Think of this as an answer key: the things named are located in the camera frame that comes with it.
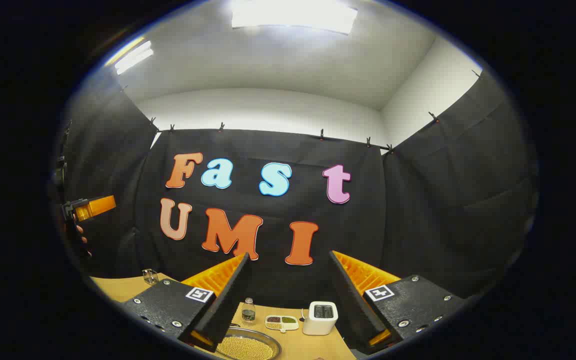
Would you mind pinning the white divided bean dish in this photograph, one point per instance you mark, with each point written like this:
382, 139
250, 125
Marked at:
294, 326

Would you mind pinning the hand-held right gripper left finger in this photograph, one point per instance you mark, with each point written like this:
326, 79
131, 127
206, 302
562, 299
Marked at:
223, 310

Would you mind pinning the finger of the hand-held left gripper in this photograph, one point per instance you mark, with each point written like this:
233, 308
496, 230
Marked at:
98, 206

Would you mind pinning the row of black clips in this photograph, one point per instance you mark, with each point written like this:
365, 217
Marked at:
321, 134

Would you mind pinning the white toaster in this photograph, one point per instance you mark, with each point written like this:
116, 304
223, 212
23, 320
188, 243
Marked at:
318, 326

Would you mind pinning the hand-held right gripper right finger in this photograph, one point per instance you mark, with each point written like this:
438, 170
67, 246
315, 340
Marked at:
350, 310

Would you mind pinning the clear plastic water bottle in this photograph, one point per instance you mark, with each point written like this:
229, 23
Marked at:
248, 314

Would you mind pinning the pile of yellow soybeans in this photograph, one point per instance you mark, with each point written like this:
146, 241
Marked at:
245, 348

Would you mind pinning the ceiling light panel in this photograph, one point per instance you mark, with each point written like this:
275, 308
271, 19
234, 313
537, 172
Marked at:
134, 57
293, 15

